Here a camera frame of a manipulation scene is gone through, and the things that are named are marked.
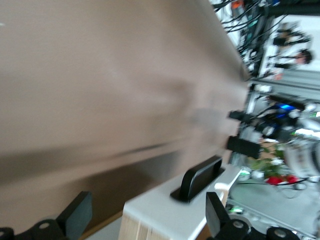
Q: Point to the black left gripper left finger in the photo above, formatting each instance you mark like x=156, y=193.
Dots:
x=77, y=212

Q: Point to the brown table cover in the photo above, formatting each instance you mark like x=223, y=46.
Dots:
x=100, y=75

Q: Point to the person with black hair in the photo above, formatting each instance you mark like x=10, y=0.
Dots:
x=303, y=56

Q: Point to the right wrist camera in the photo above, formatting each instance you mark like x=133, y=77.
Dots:
x=287, y=102

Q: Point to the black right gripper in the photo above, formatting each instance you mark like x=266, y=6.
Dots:
x=275, y=127

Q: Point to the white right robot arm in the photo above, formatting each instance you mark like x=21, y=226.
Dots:
x=305, y=155

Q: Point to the plant with red flowers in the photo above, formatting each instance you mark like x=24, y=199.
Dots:
x=275, y=178

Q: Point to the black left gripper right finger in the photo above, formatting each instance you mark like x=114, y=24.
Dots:
x=215, y=215

